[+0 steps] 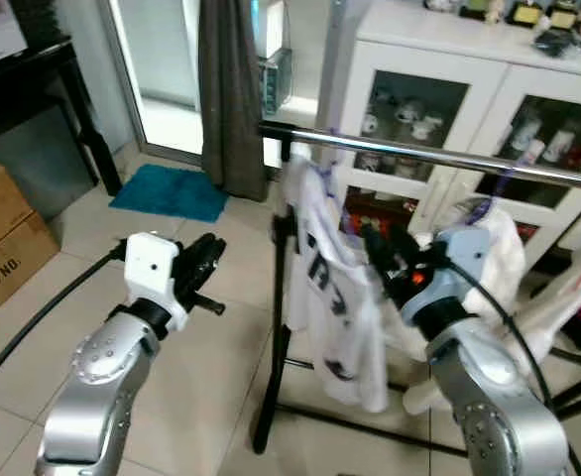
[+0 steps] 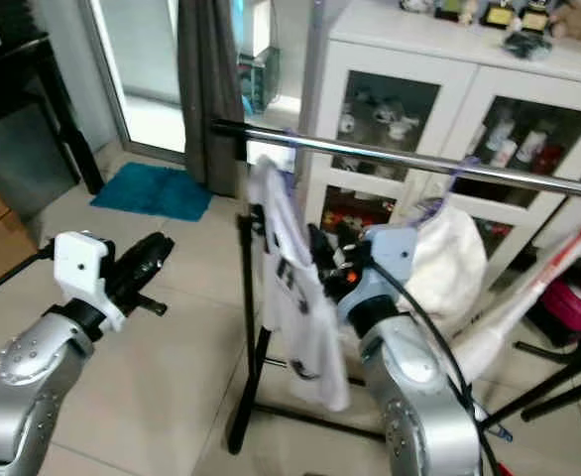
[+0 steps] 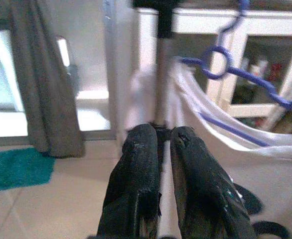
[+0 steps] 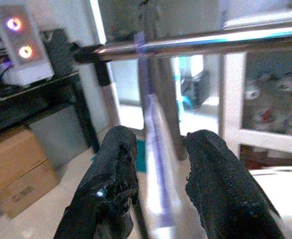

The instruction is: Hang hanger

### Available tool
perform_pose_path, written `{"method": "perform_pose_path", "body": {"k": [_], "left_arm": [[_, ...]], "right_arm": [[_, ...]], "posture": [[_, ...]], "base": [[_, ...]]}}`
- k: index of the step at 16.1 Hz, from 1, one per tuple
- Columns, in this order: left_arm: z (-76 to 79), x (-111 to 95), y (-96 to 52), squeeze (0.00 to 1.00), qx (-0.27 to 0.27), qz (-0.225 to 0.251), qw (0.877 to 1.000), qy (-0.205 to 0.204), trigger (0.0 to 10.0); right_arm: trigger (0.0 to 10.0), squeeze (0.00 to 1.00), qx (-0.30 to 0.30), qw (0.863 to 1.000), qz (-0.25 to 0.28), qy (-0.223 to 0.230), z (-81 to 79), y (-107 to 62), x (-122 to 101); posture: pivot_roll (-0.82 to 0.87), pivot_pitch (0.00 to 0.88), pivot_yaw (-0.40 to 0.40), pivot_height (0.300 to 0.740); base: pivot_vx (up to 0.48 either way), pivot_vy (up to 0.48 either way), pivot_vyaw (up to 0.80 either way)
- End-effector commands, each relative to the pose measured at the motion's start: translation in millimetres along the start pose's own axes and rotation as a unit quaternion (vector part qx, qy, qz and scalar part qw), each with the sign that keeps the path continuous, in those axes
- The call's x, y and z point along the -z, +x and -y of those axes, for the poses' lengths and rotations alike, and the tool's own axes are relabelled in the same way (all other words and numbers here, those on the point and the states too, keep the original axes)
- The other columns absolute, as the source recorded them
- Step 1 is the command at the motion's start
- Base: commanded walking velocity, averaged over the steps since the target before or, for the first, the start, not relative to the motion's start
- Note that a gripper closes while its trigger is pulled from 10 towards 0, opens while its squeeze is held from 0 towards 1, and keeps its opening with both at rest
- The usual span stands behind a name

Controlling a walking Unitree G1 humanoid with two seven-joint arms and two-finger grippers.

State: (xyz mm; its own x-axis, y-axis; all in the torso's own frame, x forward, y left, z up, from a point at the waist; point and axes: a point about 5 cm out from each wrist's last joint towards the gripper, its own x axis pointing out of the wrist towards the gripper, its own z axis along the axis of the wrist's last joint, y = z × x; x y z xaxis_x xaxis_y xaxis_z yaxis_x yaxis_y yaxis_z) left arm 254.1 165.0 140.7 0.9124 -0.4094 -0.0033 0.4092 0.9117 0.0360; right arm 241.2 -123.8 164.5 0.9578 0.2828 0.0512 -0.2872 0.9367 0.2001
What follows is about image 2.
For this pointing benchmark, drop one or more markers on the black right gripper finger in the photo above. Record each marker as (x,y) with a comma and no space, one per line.
(319,246)
(347,241)

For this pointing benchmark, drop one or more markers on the cream white garment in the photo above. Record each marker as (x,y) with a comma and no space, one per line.
(454,263)

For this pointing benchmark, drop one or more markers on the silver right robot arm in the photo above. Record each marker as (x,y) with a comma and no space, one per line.
(419,416)

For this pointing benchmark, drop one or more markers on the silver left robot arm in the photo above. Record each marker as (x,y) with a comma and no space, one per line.
(23,416)

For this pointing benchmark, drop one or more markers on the white printed t-shirt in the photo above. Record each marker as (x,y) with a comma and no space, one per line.
(315,337)

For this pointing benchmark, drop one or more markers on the teal floor mat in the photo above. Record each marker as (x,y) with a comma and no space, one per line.
(152,190)

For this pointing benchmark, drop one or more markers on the black clothes rack stand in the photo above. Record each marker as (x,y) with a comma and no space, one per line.
(259,367)

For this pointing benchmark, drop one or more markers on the cardboard box with black print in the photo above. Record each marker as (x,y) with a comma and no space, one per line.
(3,253)

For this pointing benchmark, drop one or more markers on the grey curtain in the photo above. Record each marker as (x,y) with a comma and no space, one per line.
(211,99)

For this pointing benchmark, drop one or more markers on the glass sliding door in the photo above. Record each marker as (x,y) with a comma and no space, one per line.
(147,69)

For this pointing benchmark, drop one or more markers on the white glass-door cabinet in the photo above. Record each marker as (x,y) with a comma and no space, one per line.
(469,69)

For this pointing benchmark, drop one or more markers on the black metal stand legs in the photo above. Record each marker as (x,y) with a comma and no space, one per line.
(543,385)

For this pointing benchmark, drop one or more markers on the white appliance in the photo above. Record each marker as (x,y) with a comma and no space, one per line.
(256,28)

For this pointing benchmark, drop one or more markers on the black desk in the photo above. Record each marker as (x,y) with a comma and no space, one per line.
(23,69)

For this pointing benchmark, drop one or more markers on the pink red bag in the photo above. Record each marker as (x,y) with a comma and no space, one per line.
(578,307)

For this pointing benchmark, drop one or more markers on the white black dotted mug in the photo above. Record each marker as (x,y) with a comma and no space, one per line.
(417,5)

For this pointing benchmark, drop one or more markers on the gold black award plaque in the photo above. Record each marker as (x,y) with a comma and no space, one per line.
(454,10)
(534,18)
(497,15)

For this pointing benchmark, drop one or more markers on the black crumpled item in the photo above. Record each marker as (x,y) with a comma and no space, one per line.
(528,45)

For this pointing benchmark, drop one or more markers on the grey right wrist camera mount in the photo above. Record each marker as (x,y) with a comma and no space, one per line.
(390,260)

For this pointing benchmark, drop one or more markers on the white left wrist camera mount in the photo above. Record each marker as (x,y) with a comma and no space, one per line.
(82,268)

